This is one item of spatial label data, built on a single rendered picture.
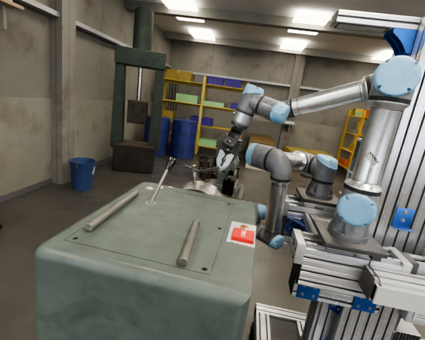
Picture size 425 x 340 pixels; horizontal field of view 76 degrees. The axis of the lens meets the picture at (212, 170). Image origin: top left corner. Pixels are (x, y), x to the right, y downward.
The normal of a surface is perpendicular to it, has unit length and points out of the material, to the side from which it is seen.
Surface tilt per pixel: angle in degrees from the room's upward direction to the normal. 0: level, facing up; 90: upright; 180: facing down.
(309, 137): 90
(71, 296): 90
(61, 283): 90
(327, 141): 90
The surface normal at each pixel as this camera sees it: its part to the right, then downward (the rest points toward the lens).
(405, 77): -0.46, 0.03
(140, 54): 0.14, 0.27
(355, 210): -0.50, 0.28
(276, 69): -0.15, 0.23
